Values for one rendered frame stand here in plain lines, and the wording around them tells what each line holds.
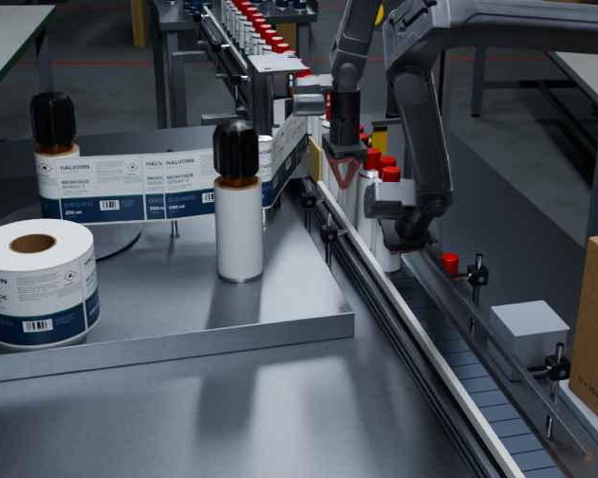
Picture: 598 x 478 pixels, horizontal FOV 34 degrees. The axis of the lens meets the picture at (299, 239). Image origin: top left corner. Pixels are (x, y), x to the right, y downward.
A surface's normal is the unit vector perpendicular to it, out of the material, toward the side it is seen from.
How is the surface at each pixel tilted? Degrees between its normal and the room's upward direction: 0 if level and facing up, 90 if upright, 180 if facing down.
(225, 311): 0
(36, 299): 90
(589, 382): 90
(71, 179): 90
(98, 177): 90
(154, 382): 0
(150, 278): 0
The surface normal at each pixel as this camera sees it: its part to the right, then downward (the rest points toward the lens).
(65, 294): 0.64, 0.33
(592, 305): -0.94, 0.15
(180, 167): 0.30, 0.41
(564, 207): 0.00, -0.90
